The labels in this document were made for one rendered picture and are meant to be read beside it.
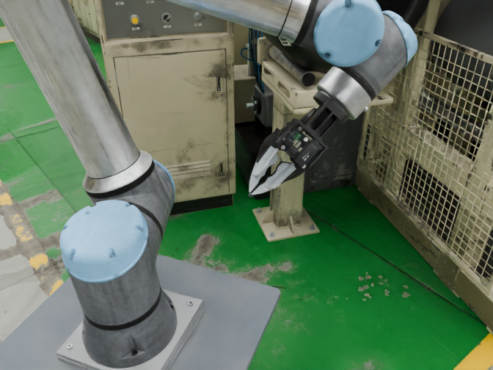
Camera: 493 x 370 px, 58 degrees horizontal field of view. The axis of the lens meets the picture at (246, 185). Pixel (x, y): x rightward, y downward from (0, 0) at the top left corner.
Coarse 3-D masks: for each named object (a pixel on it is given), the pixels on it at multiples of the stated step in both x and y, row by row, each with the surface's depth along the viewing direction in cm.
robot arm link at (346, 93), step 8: (328, 72) 76; (336, 72) 74; (344, 72) 73; (320, 80) 77; (328, 80) 75; (336, 80) 74; (344, 80) 73; (352, 80) 73; (320, 88) 76; (328, 88) 74; (336, 88) 73; (344, 88) 73; (352, 88) 73; (360, 88) 73; (328, 96) 75; (336, 96) 73; (344, 96) 73; (352, 96) 73; (360, 96) 73; (368, 96) 74; (336, 104) 75; (344, 104) 73; (352, 104) 74; (360, 104) 74; (352, 112) 74; (360, 112) 76
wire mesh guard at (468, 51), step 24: (456, 48) 142; (360, 144) 210; (408, 144) 176; (456, 144) 149; (360, 168) 214; (384, 192) 196; (408, 216) 181; (432, 240) 168; (456, 264) 157; (480, 288) 147
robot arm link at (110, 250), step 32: (96, 224) 78; (128, 224) 78; (160, 224) 89; (64, 256) 75; (96, 256) 73; (128, 256) 75; (96, 288) 76; (128, 288) 78; (96, 320) 81; (128, 320) 81
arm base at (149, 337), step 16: (160, 288) 88; (160, 304) 87; (144, 320) 83; (160, 320) 87; (176, 320) 92; (96, 336) 84; (112, 336) 82; (128, 336) 83; (144, 336) 84; (160, 336) 86; (96, 352) 84; (112, 352) 83; (128, 352) 84; (144, 352) 84
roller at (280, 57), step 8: (272, 48) 167; (272, 56) 167; (280, 56) 160; (280, 64) 160; (288, 64) 153; (296, 64) 149; (296, 72) 146; (304, 72) 143; (304, 80) 142; (312, 80) 143
